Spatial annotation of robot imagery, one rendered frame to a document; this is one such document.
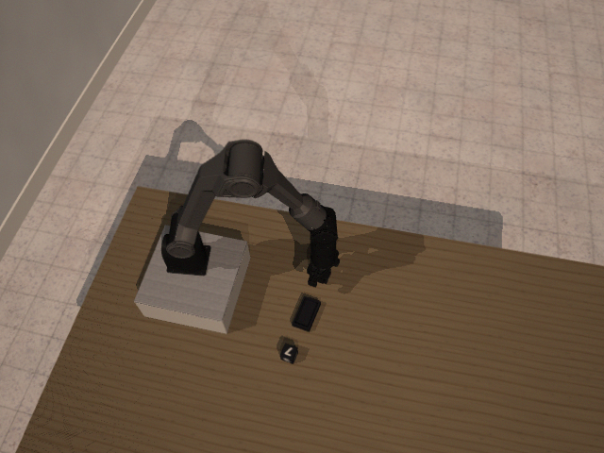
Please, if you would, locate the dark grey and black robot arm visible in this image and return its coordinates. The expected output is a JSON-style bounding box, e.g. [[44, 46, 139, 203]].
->
[[161, 140, 338, 276]]

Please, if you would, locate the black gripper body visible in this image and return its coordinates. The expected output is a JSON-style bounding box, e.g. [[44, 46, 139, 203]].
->
[[308, 250, 340, 288]]

